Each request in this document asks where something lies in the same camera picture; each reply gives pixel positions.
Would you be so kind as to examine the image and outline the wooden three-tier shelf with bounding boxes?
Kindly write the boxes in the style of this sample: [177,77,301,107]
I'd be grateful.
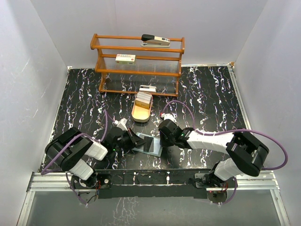
[90,33,185,97]

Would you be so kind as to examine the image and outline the beige oval card tray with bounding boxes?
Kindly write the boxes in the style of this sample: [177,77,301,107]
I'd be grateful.
[132,92,153,123]

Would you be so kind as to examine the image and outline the mint green card holder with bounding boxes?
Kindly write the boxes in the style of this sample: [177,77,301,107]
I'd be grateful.
[133,133,163,157]

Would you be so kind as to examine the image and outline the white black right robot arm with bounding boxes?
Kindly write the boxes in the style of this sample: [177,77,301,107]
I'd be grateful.
[158,119,269,187]

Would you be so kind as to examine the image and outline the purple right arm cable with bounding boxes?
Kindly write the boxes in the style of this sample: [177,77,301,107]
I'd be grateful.
[162,100,289,170]

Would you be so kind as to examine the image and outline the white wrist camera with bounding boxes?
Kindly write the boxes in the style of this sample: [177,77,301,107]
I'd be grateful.
[160,113,175,122]
[113,118,127,131]

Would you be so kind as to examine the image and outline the black grey stapler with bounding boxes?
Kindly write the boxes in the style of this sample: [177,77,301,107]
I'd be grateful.
[141,34,170,48]

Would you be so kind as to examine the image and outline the white red staples box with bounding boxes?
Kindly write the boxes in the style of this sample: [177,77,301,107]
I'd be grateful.
[115,54,136,65]

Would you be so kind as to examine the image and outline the black front base bar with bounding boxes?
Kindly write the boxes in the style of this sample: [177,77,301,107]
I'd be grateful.
[97,169,209,199]

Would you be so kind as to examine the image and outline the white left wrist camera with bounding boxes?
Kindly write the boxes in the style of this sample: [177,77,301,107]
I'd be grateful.
[113,118,127,131]

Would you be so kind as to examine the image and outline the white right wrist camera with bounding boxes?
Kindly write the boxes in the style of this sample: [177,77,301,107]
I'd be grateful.
[160,113,175,122]

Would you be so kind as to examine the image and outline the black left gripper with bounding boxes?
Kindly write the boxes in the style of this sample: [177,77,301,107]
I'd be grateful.
[113,128,146,151]

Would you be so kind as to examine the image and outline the black white credit card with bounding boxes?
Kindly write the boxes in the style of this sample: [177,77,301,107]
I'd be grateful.
[143,136,153,152]

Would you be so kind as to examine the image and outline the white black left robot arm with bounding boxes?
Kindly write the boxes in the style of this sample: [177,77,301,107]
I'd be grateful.
[41,127,147,188]

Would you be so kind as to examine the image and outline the stack of credit cards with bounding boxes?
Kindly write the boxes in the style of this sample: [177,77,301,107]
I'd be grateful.
[135,92,152,109]

